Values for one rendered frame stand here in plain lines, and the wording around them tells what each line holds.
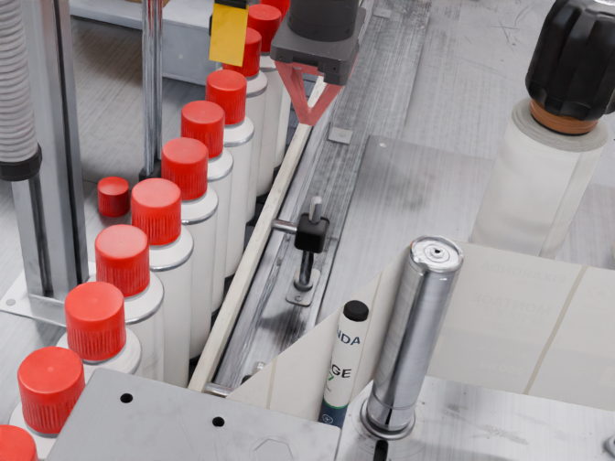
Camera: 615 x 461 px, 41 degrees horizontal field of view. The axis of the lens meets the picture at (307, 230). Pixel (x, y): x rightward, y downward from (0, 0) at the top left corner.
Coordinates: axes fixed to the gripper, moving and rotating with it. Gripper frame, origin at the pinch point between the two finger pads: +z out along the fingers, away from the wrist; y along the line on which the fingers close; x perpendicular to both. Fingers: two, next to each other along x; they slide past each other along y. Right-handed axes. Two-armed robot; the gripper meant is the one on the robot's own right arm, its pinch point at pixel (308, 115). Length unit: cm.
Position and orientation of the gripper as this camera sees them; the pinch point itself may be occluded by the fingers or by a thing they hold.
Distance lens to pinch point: 76.0
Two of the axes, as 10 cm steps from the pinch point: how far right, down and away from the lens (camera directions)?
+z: -1.2, 7.5, 6.5
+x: -9.7, -2.2, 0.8
